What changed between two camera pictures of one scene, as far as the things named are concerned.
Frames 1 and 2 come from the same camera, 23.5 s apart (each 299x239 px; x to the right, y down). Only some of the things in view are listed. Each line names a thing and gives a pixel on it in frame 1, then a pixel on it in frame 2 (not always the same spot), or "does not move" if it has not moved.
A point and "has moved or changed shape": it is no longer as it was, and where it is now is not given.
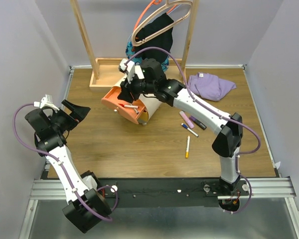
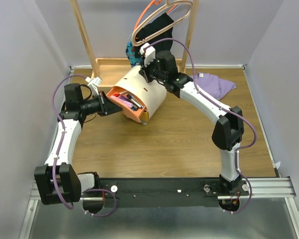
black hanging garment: x=164 y=41 does not move
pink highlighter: x=189 y=122 → x=125 y=102
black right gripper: x=124 y=95 → x=143 y=69
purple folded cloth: x=210 y=86 does not move
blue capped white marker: x=190 y=130 → x=135 y=107
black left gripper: x=78 y=113 → x=107 y=106
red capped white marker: x=129 y=106 has moved or changed shape
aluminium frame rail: x=49 y=189 does not move
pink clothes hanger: x=169 y=4 does not move
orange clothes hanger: x=154 y=2 does not move
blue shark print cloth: x=130 y=53 does not move
